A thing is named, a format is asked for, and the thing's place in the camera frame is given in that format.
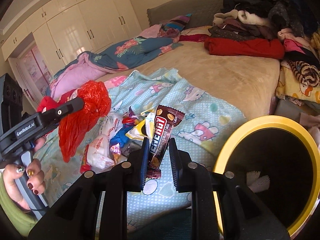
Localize black clothes pile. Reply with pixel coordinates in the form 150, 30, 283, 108
221, 0, 319, 36

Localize left hand painted nails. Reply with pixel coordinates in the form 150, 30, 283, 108
2, 139, 47, 210

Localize white snack bag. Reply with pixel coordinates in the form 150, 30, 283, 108
87, 112, 123, 170

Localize striped colourful cloth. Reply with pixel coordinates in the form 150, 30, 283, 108
162, 14, 192, 31

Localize brown striped knit garment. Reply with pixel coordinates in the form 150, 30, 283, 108
287, 60, 319, 87

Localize yellow rimmed black trash bin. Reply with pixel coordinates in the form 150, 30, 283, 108
213, 115, 319, 238

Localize blue floral pink quilt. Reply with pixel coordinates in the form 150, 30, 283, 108
46, 24, 181, 100

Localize light blue cartoon blanket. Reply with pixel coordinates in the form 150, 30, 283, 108
35, 68, 246, 231

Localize red plastic bag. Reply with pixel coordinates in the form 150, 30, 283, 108
58, 80, 111, 163

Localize green left sleeve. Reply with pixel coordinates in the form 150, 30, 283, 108
0, 173, 37, 237

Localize red stick wrapper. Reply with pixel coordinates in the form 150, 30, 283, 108
80, 145, 91, 174

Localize yellow white wrapper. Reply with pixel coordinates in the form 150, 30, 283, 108
125, 112, 155, 142

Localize white paper in bin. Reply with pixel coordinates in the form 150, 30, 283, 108
246, 171, 270, 193

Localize grey headboard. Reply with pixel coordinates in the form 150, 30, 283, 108
146, 0, 223, 29

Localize yellow cartoon blanket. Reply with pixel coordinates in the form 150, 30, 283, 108
276, 60, 319, 103

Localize red garment on bed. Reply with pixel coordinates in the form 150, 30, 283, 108
180, 34, 285, 60

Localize blue wrapper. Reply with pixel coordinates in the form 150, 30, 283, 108
110, 126, 133, 148

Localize brown energy bar wrapper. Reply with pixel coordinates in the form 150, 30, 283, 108
146, 105, 185, 179

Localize white wardrobe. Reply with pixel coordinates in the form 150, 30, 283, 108
2, 0, 142, 74

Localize beige bed cover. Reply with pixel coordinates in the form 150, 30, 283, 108
96, 41, 281, 120

